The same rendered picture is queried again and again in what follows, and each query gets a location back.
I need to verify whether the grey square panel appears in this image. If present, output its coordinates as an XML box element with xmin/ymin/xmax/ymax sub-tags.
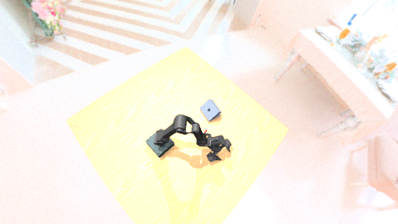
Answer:
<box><xmin>200</xmin><ymin>99</ymin><xmax>222</xmax><ymax>121</ymax></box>

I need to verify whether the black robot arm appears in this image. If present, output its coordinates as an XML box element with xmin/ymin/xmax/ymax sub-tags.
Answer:
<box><xmin>154</xmin><ymin>114</ymin><xmax>225</xmax><ymax>149</ymax></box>

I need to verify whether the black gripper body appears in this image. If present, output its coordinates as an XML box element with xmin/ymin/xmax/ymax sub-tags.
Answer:
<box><xmin>206</xmin><ymin>138</ymin><xmax>231</xmax><ymax>162</ymax></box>

